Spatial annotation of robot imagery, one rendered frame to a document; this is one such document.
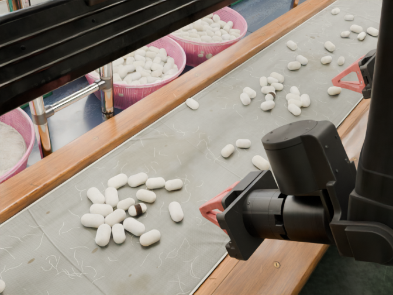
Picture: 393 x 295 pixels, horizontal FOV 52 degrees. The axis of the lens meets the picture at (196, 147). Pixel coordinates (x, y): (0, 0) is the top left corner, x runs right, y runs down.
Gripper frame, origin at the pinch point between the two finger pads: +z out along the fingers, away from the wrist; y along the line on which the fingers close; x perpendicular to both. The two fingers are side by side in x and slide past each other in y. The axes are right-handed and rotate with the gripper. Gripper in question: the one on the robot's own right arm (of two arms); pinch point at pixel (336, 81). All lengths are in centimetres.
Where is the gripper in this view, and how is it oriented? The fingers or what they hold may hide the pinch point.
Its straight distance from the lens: 88.9
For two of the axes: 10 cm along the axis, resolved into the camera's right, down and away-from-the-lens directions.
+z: -6.7, 0.9, 7.4
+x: 4.2, 8.6, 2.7
